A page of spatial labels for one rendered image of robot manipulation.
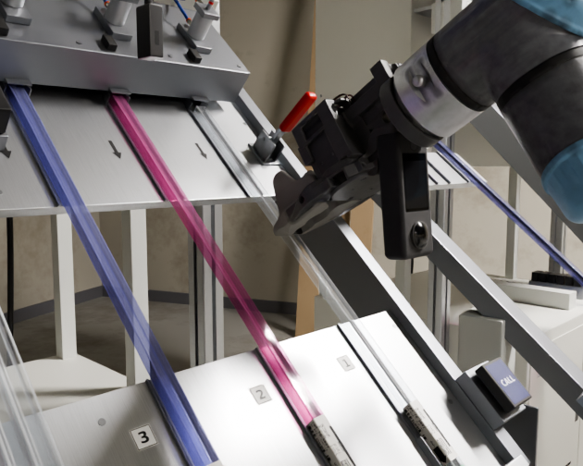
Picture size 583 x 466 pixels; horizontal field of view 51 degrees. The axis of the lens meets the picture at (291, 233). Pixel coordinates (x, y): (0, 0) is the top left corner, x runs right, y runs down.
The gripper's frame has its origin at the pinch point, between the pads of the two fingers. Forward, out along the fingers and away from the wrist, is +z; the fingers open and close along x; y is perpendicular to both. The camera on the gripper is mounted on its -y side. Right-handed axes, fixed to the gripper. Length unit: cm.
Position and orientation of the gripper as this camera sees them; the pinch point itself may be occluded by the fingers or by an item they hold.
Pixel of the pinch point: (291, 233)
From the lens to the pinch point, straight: 66.1
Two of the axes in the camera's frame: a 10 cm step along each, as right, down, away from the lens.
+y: -3.9, -8.8, 2.8
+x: -7.0, 0.9, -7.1
